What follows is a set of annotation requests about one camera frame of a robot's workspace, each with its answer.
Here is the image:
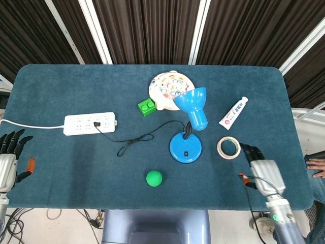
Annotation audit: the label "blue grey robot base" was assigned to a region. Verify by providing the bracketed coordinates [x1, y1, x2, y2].
[101, 209, 211, 244]

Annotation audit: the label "green toy building brick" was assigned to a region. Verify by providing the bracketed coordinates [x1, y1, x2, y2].
[137, 98, 156, 117]

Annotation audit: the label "black floor cable bundle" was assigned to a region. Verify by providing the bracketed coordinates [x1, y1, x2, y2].
[0, 207, 34, 244]

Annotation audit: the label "green ball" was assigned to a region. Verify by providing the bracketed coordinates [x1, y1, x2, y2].
[146, 169, 163, 188]

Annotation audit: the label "wide white frame post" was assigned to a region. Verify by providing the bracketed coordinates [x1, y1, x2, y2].
[78, 0, 113, 65]

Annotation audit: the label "white power strip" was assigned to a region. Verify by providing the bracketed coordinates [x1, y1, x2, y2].
[63, 112, 118, 136]

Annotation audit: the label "blue table cloth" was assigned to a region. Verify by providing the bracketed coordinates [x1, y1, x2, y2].
[5, 64, 314, 211]

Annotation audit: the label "dark brown curtain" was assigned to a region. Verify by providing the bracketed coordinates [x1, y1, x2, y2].
[0, 0, 325, 110]

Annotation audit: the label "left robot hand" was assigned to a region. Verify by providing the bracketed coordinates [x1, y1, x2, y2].
[0, 129, 36, 193]

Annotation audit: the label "black right hand cable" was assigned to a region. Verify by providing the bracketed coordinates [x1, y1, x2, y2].
[243, 176, 266, 244]

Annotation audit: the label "white power strip cable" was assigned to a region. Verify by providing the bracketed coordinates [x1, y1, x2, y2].
[0, 118, 66, 129]

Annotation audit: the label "white shoe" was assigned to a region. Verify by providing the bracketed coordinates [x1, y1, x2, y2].
[250, 212, 274, 234]

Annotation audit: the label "bystander bare hand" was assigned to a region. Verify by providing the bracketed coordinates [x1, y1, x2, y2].
[306, 158, 325, 178]

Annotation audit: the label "cream masking tape roll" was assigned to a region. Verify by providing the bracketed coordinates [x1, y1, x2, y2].
[217, 136, 241, 160]

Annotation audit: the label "white frame rail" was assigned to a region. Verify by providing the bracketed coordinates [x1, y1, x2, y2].
[291, 101, 325, 126]

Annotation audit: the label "thin white frame post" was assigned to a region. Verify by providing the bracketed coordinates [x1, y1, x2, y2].
[45, 0, 85, 65]

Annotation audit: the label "bystander blue jeans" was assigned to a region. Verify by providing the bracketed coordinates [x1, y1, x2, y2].
[304, 151, 325, 244]

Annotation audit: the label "grey floor cable loop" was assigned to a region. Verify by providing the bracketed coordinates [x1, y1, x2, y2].
[46, 208, 63, 221]

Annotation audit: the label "white toothpaste tube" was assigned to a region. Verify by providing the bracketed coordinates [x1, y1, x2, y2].
[218, 96, 249, 131]

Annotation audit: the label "black lamp cable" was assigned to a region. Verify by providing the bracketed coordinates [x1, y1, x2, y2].
[93, 119, 187, 158]

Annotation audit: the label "black floor plug cable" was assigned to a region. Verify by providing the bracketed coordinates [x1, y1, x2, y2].
[76, 209, 105, 244]

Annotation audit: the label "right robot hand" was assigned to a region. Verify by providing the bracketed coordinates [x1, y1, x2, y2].
[238, 142, 287, 198]

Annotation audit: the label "white fishing game toy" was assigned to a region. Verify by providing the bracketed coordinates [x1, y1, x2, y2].
[148, 70, 195, 111]

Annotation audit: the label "blue desk lamp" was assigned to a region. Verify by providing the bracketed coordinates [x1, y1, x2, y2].
[169, 87, 208, 164]

